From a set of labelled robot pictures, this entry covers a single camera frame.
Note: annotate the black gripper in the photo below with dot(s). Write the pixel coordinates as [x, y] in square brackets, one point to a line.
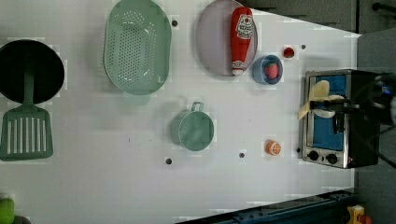
[372, 99]

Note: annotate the yellow plush banana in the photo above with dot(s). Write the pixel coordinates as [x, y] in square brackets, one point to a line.
[320, 93]

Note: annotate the green metal mug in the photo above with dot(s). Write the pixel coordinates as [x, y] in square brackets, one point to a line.
[193, 129]

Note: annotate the black toaster oven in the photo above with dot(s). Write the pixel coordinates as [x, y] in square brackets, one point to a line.
[340, 141]

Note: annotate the small red plush fruit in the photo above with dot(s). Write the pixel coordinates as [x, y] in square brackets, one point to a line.
[288, 52]

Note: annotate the red plush strawberry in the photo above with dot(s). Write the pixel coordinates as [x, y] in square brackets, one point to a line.
[271, 70]

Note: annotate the orange slice toy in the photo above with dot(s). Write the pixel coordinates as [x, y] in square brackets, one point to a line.
[272, 148]

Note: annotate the blue bowl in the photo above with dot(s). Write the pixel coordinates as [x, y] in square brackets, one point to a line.
[258, 70]

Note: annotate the yellow red toy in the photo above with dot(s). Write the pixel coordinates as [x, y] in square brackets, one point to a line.
[357, 215]

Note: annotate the red plush ketchup bottle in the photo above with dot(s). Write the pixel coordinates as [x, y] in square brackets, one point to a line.
[240, 34]

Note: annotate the grey round plate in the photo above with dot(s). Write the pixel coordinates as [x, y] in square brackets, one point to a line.
[213, 38]

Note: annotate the green plastic colander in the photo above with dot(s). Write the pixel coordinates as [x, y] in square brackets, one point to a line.
[137, 49]

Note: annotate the green slotted spatula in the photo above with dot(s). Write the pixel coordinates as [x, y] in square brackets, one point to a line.
[26, 129]

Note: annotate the black frying pan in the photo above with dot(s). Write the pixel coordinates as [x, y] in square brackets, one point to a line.
[48, 72]

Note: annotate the black cylinder object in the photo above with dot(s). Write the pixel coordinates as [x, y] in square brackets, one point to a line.
[21, 220]

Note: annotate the green cylinder object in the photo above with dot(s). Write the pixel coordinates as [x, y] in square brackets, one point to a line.
[6, 211]

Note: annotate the blue metal frame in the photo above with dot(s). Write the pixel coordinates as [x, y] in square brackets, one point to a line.
[326, 208]

